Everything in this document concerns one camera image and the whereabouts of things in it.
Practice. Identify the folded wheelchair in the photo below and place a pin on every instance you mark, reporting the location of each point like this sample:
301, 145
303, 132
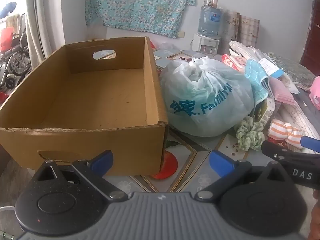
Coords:
15, 62

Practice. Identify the cream window curtain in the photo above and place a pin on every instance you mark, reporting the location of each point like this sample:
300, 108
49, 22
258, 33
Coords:
45, 17

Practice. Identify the red bag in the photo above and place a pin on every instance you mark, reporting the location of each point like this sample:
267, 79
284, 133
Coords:
6, 38

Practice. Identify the fruit printed tablecloth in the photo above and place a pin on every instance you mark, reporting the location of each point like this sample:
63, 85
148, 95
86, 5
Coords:
187, 155

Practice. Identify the white water dispenser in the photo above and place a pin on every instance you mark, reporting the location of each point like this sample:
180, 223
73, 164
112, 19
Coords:
205, 43

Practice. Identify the small brown bottle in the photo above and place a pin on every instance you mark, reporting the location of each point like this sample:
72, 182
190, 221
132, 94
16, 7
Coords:
215, 1

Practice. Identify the pale printed plastic bag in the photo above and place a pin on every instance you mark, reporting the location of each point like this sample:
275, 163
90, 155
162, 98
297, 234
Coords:
205, 97

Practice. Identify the brown cardboard box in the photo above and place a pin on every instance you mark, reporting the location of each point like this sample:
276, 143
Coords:
100, 95

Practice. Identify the green knitted scrunchie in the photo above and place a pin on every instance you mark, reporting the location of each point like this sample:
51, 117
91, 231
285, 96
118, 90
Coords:
250, 136

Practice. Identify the blue cloth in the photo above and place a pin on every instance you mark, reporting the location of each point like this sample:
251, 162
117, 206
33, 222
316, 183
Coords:
7, 8

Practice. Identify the dark patterned cloth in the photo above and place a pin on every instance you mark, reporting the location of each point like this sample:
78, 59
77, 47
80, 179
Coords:
292, 67

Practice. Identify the rolled patterned mat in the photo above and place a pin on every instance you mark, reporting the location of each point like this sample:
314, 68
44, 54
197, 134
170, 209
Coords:
250, 31
231, 30

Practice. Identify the white crumpled plastic bag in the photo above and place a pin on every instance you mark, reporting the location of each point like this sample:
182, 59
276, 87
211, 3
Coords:
246, 50

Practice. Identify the wall outlet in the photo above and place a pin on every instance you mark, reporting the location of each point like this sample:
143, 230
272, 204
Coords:
181, 34

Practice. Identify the dark gold packet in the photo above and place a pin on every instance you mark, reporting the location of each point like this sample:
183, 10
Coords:
261, 111

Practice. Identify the teal checked towel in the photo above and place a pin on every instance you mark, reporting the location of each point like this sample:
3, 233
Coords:
256, 80

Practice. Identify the red white snack packet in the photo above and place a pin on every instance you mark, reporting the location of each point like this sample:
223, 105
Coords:
233, 62

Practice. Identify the dark red door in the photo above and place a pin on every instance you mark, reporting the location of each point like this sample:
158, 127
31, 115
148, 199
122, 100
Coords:
311, 47

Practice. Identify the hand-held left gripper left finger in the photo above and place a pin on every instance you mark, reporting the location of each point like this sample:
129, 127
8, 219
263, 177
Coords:
101, 161

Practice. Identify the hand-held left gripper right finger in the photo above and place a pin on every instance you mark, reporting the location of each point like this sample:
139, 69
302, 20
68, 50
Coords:
220, 161

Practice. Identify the blue water bottle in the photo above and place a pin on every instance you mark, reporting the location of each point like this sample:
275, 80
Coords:
210, 21

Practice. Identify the person's right hand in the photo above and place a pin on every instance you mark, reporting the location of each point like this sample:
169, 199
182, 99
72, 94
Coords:
316, 217

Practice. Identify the clear plastic bag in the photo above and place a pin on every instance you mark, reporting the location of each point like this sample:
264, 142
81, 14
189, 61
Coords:
168, 47

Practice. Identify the pink cloth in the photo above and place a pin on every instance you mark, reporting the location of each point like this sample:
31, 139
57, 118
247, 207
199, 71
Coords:
281, 91

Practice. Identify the small clear bottle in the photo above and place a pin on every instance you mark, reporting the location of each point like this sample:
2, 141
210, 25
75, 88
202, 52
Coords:
207, 2

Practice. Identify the pink plush toy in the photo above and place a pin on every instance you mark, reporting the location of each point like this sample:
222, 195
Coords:
315, 92

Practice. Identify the teal floral wall cloth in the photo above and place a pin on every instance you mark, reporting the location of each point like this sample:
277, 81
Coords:
140, 2

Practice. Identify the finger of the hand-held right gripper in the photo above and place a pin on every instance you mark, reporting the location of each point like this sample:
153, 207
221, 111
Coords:
311, 143
280, 150

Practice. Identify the orange white striped cloth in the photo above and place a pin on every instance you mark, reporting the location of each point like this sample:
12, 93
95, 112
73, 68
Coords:
285, 132

